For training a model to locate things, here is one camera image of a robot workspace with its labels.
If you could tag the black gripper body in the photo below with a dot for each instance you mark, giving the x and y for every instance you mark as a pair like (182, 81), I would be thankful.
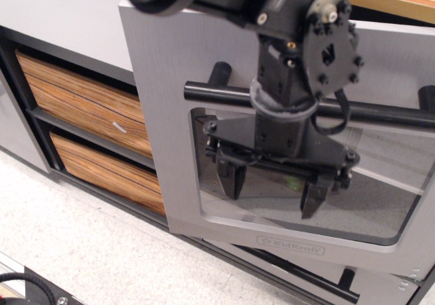
(298, 148)

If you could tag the black drawer handle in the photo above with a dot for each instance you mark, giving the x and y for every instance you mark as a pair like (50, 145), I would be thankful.
(340, 289)

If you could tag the lower wood pattern storage bin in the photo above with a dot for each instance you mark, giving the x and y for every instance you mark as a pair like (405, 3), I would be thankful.
(110, 173)

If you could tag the grey drawer under oven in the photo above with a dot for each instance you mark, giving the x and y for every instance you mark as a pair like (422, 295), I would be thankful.
(373, 287)

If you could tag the upper wood pattern storage bin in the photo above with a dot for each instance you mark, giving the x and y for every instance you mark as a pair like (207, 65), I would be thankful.
(91, 105)

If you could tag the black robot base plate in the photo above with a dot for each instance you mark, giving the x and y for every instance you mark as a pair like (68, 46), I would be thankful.
(32, 288)

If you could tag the green toy ball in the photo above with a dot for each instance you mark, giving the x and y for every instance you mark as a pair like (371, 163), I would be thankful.
(294, 183)

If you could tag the wood pattern storage bin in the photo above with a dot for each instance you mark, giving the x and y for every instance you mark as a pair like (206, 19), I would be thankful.
(91, 105)
(110, 173)

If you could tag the grey toy kitchen cabinet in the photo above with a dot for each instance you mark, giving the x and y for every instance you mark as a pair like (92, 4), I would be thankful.
(90, 33)

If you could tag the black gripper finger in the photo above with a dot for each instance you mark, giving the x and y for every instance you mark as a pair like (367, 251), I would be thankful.
(231, 171)
(313, 196)

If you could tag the black oven door handle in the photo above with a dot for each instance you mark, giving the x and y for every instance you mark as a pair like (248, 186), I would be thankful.
(218, 91)

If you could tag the grey toy oven door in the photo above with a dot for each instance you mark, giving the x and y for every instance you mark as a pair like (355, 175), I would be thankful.
(384, 221)

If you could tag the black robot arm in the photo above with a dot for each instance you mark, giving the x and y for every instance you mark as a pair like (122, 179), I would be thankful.
(307, 54)

